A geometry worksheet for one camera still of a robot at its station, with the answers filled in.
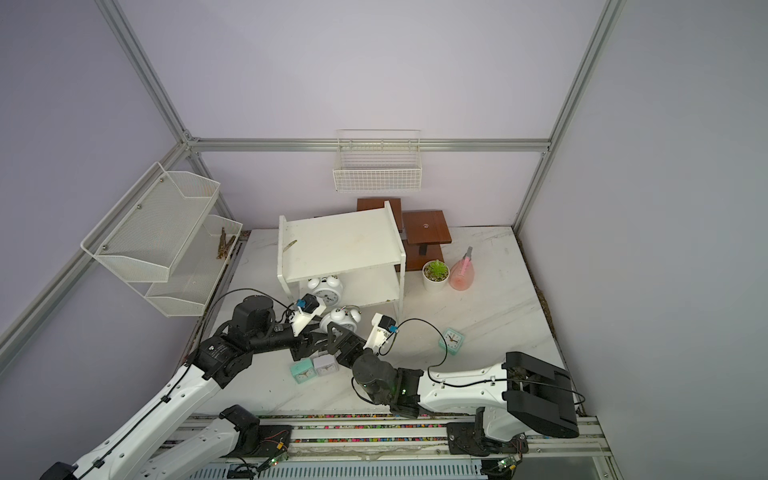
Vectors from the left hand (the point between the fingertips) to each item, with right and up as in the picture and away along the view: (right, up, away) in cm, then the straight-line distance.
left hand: (326, 332), depth 73 cm
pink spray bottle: (+39, +13, +23) cm, 47 cm away
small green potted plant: (+30, +13, +23) cm, 40 cm away
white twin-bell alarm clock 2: (+5, +4, -1) cm, 7 cm away
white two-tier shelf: (+9, +21, -2) cm, 23 cm away
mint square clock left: (-8, -12, +8) cm, 17 cm away
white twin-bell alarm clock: (0, +10, +2) cm, 11 cm away
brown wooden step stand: (+25, +27, +28) cm, 47 cm away
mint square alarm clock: (+34, -7, +17) cm, 39 cm away
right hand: (+2, -1, 0) cm, 2 cm away
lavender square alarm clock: (-2, -11, +9) cm, 15 cm away
